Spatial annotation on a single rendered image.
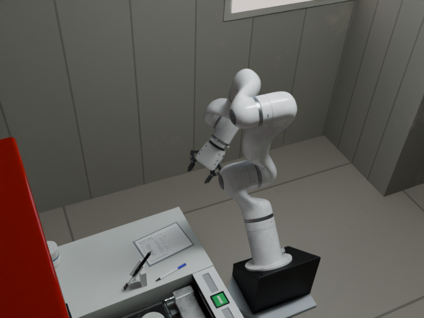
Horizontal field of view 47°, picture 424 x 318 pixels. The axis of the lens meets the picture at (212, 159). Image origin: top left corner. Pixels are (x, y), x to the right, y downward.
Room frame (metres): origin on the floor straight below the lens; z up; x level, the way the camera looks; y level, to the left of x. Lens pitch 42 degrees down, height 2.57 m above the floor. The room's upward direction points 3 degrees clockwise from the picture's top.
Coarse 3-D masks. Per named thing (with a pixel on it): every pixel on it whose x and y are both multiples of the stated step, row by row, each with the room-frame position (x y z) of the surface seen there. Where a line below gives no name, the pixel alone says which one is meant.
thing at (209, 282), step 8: (200, 272) 1.13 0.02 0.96; (208, 272) 1.14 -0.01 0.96; (216, 272) 1.14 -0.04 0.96; (200, 280) 1.10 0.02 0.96; (208, 280) 1.10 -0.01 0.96; (216, 280) 1.10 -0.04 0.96; (200, 288) 1.06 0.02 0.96; (208, 288) 1.06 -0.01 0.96; (216, 288) 1.06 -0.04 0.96; (224, 288) 1.06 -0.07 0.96; (208, 296) 1.03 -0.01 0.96; (232, 304) 1.00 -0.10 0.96; (216, 312) 0.96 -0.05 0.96; (224, 312) 0.96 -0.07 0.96; (232, 312) 0.96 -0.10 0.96; (240, 312) 0.96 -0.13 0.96
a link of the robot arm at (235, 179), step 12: (228, 168) 1.36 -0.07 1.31; (240, 168) 1.36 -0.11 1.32; (252, 168) 1.37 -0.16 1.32; (228, 180) 1.32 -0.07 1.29; (240, 180) 1.32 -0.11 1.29; (252, 180) 1.33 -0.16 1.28; (228, 192) 1.30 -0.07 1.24; (240, 192) 1.29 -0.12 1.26; (240, 204) 1.29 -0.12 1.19; (252, 204) 1.27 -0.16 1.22; (264, 204) 1.29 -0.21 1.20; (252, 216) 1.25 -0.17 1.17; (264, 216) 1.25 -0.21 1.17
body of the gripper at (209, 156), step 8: (208, 144) 1.56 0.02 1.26; (200, 152) 1.55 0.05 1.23; (208, 152) 1.54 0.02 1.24; (216, 152) 1.53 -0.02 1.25; (224, 152) 1.54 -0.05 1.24; (200, 160) 1.53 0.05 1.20; (208, 160) 1.52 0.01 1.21; (216, 160) 1.51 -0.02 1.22; (208, 168) 1.50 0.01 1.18; (216, 168) 1.52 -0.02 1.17
